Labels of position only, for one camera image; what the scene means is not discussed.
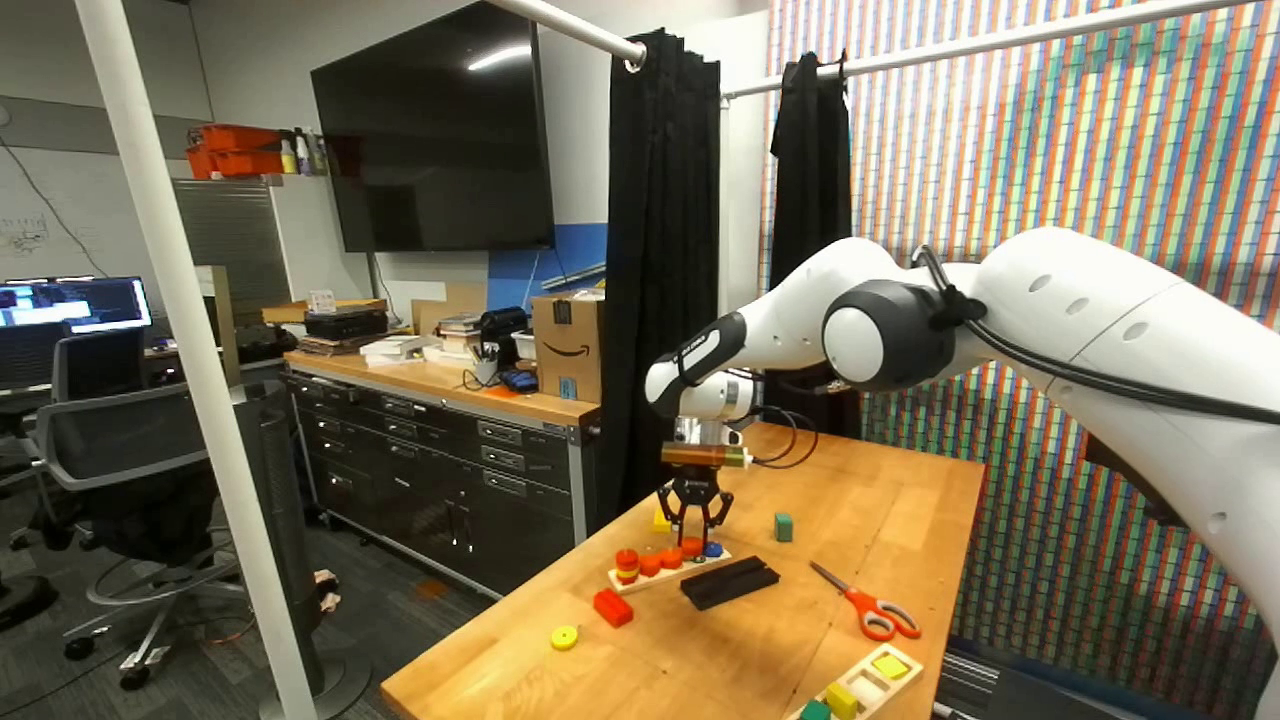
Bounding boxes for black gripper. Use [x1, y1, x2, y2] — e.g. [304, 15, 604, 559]
[657, 438, 737, 523]

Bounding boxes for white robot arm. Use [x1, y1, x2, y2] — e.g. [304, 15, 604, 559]
[643, 229, 1280, 621]

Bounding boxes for white support pole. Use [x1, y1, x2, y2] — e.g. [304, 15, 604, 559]
[72, 0, 321, 720]

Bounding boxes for cardboard box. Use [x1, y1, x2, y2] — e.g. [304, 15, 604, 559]
[531, 294, 604, 405]

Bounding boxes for black curtain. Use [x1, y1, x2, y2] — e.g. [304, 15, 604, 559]
[600, 26, 720, 513]

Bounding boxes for grey office chair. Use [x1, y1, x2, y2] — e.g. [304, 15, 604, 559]
[38, 330, 238, 687]

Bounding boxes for yellow round disc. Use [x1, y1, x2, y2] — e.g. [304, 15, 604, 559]
[549, 624, 582, 652]

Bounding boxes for small green cube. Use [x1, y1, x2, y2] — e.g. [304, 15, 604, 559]
[772, 513, 795, 544]

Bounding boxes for wall television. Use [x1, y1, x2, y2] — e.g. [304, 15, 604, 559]
[312, 2, 553, 252]

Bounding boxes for black tool cabinet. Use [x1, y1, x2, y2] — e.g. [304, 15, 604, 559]
[291, 373, 592, 595]

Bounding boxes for orange handled scissors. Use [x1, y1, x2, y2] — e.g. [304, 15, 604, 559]
[812, 565, 922, 641]

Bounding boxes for computer monitor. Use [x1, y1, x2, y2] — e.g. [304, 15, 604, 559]
[0, 276, 154, 330]

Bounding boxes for red lego brick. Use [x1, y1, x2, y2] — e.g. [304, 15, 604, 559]
[592, 586, 634, 626]

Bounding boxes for white wooden sorting tray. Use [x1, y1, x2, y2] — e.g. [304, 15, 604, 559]
[785, 644, 926, 720]

